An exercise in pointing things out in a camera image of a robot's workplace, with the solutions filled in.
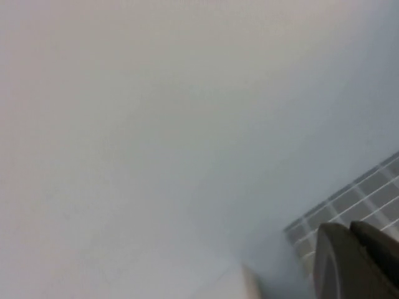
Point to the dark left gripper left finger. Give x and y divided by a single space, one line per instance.
339 271

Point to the grey checkered tablecloth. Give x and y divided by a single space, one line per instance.
368 193

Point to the white board with beige edge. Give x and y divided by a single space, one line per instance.
249 283

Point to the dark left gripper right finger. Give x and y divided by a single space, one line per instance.
383 258

